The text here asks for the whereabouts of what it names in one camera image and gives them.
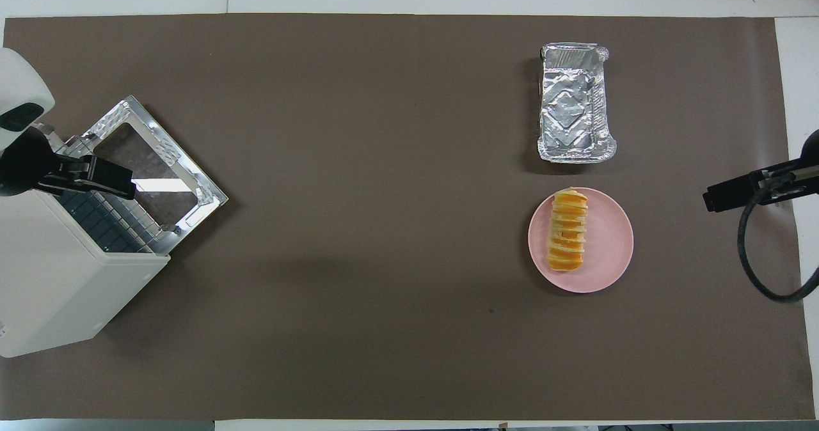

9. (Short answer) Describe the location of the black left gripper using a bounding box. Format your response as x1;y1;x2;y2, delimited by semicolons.
0;127;137;200

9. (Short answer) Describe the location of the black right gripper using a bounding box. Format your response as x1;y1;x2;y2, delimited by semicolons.
703;129;819;213

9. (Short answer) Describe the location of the sliced yellow bread loaf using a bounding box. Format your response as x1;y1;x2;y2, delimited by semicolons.
545;187;589;272

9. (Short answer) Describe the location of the aluminium foil tray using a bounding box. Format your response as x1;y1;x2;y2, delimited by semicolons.
537;42;618;164

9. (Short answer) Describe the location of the cream toaster oven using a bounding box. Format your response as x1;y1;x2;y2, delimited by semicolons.
0;127;171;359

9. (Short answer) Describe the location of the silver glass oven door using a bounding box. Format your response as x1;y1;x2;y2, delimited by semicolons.
82;95;229;256

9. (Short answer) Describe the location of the pink round plate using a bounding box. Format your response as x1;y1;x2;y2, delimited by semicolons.
528;187;635;294

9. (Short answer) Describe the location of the brown paper table mat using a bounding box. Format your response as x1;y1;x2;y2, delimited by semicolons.
0;14;815;420

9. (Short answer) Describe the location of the oven wire rack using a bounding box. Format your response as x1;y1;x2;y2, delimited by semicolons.
58;188;161;254

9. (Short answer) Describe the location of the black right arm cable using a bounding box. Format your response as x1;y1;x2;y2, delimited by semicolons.
737;185;819;302

